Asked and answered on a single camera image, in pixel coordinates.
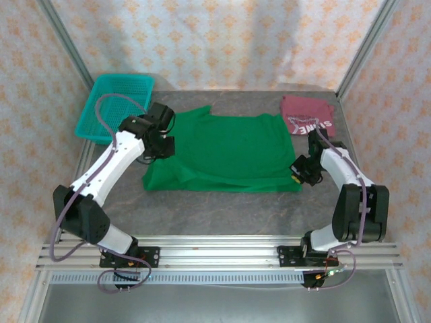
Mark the green t-shirt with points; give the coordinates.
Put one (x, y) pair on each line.
(235, 151)

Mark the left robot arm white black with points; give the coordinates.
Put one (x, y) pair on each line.
(111, 161)

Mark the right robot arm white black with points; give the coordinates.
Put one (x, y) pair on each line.
(340, 165)

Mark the maroon printed t-shirt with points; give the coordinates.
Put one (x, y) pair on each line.
(303, 107)

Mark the teal plastic mesh basket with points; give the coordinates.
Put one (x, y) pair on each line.
(114, 87)

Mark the small green circuit board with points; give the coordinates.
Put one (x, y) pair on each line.
(333, 272)

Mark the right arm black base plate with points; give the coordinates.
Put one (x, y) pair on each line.
(286, 255)

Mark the aluminium table edge rail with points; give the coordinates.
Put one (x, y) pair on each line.
(373, 222)
(33, 296)

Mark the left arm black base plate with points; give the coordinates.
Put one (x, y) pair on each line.
(149, 255)

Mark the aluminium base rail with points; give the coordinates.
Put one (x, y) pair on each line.
(219, 255)

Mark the aluminium frame post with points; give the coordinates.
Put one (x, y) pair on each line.
(64, 43)
(363, 50)

